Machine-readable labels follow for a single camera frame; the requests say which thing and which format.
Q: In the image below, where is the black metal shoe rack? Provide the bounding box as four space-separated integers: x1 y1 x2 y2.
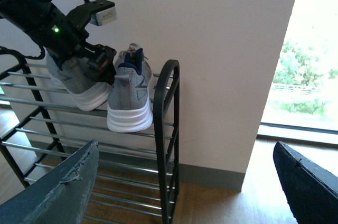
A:
1 48 180 223

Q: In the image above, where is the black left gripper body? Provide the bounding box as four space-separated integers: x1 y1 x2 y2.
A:
27 7 116 85

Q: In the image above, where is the grey knit sneaker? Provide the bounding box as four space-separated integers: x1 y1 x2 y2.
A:
107 43 153 133
46 52 111 111

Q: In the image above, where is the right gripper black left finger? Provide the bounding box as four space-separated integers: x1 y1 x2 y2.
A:
1 140 99 223

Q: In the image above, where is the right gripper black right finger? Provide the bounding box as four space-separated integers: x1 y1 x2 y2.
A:
273 142 337 223

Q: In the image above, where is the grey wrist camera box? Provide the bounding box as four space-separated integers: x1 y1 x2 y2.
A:
66 0 118 31

